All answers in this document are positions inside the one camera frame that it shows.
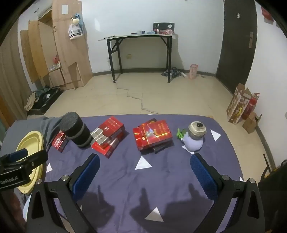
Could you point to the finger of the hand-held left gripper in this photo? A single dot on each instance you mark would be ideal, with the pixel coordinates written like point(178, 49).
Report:
point(33, 160)
point(16, 155)

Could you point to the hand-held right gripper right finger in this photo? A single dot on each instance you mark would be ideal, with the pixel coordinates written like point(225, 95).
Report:
point(203, 177)

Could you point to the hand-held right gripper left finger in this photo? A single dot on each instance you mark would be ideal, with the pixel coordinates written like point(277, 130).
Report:
point(86, 173)

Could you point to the yellow plastic basin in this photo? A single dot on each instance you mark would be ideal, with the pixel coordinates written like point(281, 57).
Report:
point(29, 143)

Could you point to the dark red cigarette box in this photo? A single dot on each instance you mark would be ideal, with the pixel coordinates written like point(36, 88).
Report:
point(107, 149)

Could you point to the purple plush toy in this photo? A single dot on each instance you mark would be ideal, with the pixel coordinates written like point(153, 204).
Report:
point(192, 143)

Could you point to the round cream tin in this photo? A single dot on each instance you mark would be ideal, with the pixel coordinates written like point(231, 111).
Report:
point(197, 130)

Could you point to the green plastic clip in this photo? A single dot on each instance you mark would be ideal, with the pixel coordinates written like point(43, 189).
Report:
point(179, 134)

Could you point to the black cigarette box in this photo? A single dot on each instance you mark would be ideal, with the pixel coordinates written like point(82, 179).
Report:
point(161, 147)

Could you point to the red and white cigarette box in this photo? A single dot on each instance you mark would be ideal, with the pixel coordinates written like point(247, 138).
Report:
point(111, 126)

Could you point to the bright red cigarette box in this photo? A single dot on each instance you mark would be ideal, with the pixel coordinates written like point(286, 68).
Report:
point(152, 134)

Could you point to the small red cigarette box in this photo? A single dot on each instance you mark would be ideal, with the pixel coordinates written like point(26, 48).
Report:
point(58, 142)

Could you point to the grey blanket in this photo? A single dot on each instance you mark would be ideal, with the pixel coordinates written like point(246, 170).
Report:
point(44, 127)

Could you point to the black foam roller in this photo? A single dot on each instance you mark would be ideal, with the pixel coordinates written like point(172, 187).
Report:
point(78, 132)

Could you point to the beige cloth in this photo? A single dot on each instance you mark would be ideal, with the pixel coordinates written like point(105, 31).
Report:
point(31, 102)

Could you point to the black suitcase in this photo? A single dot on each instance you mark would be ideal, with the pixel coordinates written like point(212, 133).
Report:
point(48, 98)

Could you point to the brown cardboard box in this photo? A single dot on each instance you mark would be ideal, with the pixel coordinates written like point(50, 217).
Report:
point(250, 125)

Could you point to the black bag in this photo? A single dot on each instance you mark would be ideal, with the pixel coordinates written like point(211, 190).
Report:
point(273, 190)

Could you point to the printed cardboard box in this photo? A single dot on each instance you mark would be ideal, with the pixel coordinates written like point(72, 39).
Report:
point(235, 107)

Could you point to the brown curtain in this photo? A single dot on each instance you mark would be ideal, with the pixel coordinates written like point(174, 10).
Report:
point(11, 78)

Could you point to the red fire extinguisher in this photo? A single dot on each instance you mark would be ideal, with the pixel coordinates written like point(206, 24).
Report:
point(250, 107)

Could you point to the colourful packets pile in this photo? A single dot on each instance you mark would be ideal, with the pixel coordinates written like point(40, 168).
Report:
point(55, 60)

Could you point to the pink bag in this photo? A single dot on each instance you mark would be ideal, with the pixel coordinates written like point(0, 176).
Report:
point(193, 71)

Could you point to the checkered clothes pile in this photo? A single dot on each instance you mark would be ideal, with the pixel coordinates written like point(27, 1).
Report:
point(171, 73)

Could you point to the wooden wardrobe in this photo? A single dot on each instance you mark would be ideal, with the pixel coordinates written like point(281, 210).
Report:
point(65, 44)

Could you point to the dark door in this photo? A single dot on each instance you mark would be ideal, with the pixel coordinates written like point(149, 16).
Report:
point(235, 56)

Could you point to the hanging white plastic bag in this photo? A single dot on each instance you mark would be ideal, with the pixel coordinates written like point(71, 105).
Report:
point(75, 31)

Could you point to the black folding table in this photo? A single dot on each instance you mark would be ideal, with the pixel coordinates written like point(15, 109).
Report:
point(139, 35)

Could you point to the red package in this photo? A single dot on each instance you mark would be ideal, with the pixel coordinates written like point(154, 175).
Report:
point(166, 32)

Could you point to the plastic bottle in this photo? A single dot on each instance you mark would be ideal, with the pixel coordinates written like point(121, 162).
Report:
point(141, 32)

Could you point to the black chair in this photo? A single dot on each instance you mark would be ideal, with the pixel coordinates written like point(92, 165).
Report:
point(162, 23)

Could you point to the yellowed wall socket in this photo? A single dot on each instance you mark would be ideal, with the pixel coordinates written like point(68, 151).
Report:
point(128, 57)

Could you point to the red wall box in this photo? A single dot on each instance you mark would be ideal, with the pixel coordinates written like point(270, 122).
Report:
point(267, 14)

